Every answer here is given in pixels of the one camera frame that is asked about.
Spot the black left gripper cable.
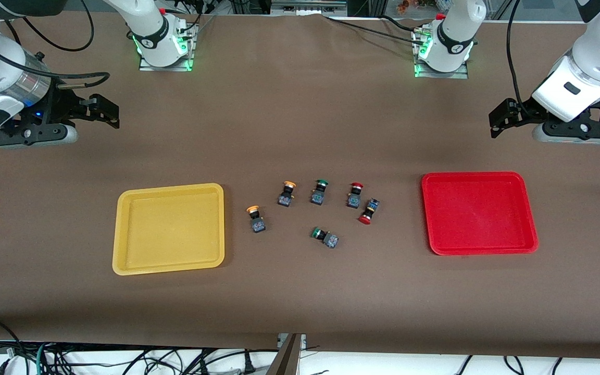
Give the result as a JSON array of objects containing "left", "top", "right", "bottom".
[{"left": 506, "top": 0, "right": 538, "bottom": 120}]

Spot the silver aluminium rail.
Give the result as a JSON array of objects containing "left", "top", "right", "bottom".
[{"left": 271, "top": 0, "right": 347, "bottom": 16}]

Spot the orange colourful background object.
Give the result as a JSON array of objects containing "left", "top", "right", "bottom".
[{"left": 396, "top": 0, "right": 439, "bottom": 14}]

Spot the grey metal bracket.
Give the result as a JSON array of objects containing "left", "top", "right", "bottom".
[{"left": 277, "top": 333, "right": 307, "bottom": 351}]

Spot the brown table cover sheet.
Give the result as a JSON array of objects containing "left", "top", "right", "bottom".
[{"left": 0, "top": 11, "right": 600, "bottom": 360}]

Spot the long black table cable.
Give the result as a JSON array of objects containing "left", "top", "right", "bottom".
[{"left": 323, "top": 15, "right": 426, "bottom": 45}]

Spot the green push button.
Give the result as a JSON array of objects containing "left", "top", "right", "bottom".
[
  {"left": 311, "top": 227, "right": 340, "bottom": 249},
  {"left": 310, "top": 179, "right": 330, "bottom": 206}
]

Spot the yellow mushroom push button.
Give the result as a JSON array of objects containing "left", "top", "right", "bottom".
[
  {"left": 246, "top": 205, "right": 267, "bottom": 234},
  {"left": 278, "top": 181, "right": 297, "bottom": 207}
]

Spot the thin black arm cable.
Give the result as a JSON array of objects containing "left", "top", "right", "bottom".
[{"left": 19, "top": 0, "right": 96, "bottom": 53}]

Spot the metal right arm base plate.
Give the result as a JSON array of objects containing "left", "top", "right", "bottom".
[{"left": 139, "top": 23, "right": 197, "bottom": 72}]

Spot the red plastic tray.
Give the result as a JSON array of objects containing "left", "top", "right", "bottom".
[{"left": 421, "top": 171, "right": 539, "bottom": 256}]

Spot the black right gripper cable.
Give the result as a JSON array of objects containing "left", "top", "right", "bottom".
[{"left": 0, "top": 0, "right": 110, "bottom": 89}]

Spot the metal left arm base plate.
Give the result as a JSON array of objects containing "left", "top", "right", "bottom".
[{"left": 413, "top": 27, "right": 470, "bottom": 80}]

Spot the teal floor cable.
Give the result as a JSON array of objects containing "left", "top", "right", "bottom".
[{"left": 36, "top": 342, "right": 51, "bottom": 375}]

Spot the red mushroom push button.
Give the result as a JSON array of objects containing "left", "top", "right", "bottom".
[
  {"left": 346, "top": 182, "right": 364, "bottom": 209},
  {"left": 358, "top": 198, "right": 381, "bottom": 226}
]

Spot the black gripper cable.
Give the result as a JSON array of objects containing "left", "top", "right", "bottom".
[
  {"left": 0, "top": 0, "right": 110, "bottom": 89},
  {"left": 506, "top": 0, "right": 538, "bottom": 120}
]

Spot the dark table leg post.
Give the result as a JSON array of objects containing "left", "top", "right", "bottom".
[{"left": 266, "top": 334, "right": 303, "bottom": 375}]

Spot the yellow plastic tray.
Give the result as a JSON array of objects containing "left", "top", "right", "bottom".
[{"left": 112, "top": 183, "right": 226, "bottom": 276}]

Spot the curved black table cable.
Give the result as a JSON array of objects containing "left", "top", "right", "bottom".
[{"left": 381, "top": 15, "right": 420, "bottom": 32}]

